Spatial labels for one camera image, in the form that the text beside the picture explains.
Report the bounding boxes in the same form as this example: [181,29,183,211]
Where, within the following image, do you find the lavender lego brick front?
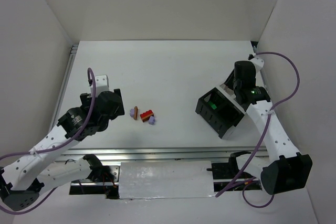
[148,116,156,125]

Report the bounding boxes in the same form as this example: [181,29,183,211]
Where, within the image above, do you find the black compartment container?
[195,84,250,141]

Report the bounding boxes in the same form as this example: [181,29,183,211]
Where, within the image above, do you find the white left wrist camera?
[95,74,110,97]

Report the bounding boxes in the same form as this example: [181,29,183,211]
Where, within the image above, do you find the white taped cover sheet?
[119,161,215,199]

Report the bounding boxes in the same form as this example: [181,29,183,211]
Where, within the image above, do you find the brown flat lego plate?
[133,106,138,120]

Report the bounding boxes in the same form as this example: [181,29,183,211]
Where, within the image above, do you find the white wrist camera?
[248,54,264,73]
[95,74,110,97]

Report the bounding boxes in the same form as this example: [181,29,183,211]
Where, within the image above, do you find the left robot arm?
[1,89,124,214]

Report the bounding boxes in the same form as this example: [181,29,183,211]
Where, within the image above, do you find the aluminium right rail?
[251,41,267,90]

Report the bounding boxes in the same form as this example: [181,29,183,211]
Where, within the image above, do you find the red brown lego brick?
[140,110,154,122]

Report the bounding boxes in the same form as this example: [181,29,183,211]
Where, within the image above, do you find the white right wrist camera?
[248,54,264,73]

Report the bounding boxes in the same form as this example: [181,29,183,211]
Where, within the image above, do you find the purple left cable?
[0,67,95,214]

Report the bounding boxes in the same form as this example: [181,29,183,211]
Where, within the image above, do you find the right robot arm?
[233,61,312,195]

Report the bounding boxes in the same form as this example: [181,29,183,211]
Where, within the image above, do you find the aluminium front rail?
[56,147,254,163]

